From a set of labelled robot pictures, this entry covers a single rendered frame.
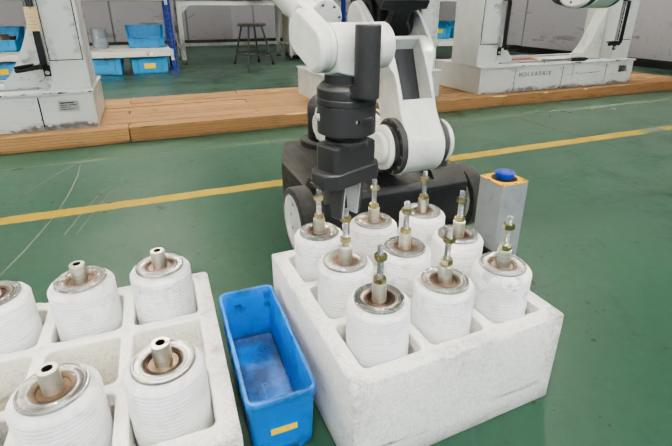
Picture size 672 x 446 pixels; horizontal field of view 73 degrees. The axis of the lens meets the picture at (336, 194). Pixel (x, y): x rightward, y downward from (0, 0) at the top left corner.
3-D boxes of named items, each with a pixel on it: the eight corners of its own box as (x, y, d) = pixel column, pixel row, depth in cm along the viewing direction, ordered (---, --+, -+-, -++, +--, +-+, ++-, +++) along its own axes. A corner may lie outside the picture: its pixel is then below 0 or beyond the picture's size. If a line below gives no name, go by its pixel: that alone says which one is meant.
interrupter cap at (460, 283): (465, 271, 75) (465, 267, 74) (472, 298, 68) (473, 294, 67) (418, 268, 76) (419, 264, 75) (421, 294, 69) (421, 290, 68)
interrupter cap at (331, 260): (318, 254, 80) (318, 251, 79) (358, 248, 81) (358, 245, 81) (329, 277, 73) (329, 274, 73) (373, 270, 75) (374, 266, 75)
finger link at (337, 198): (332, 214, 74) (331, 178, 71) (345, 220, 72) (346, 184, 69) (324, 217, 73) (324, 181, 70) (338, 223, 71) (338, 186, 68)
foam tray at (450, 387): (275, 324, 100) (271, 253, 93) (423, 284, 115) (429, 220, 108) (352, 480, 67) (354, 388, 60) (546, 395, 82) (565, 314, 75)
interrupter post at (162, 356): (153, 359, 56) (149, 338, 55) (173, 354, 57) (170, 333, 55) (153, 373, 54) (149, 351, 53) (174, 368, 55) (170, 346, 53)
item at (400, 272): (386, 308, 94) (390, 230, 88) (430, 322, 90) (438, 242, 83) (366, 335, 87) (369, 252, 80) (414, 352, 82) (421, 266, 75)
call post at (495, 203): (463, 296, 110) (479, 176, 98) (486, 289, 113) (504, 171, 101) (483, 313, 104) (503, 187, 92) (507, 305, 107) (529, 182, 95)
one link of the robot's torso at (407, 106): (376, 181, 119) (340, 18, 125) (433, 172, 125) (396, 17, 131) (402, 167, 105) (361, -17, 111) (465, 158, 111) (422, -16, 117)
